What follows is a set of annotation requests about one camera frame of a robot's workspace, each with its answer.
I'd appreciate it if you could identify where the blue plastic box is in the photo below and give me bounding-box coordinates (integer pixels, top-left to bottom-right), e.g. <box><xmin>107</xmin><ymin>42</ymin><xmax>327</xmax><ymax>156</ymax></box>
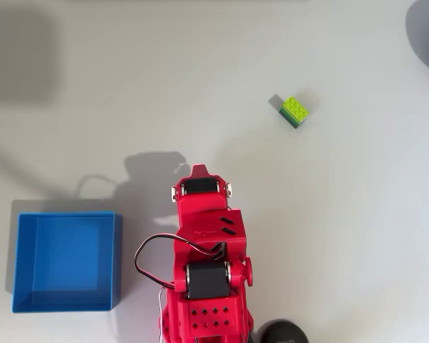
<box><xmin>11</xmin><ymin>211</ymin><xmax>123</xmax><ymax>314</ymax></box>

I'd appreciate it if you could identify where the black red servo cable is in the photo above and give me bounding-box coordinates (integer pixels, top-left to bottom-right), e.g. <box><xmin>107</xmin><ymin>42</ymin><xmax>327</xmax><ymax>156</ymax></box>
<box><xmin>134</xmin><ymin>234</ymin><xmax>227</xmax><ymax>343</ymax></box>

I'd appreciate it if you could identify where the green lego block stack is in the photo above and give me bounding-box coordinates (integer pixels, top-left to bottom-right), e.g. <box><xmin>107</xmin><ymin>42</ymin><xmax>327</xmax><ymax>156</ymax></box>
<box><xmin>278</xmin><ymin>96</ymin><xmax>311</xmax><ymax>129</ymax></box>

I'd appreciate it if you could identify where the black gooseneck stand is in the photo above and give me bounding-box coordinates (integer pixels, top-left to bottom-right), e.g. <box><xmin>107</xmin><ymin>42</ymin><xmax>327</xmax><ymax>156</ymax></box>
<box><xmin>257</xmin><ymin>319</ymin><xmax>310</xmax><ymax>343</ymax></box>

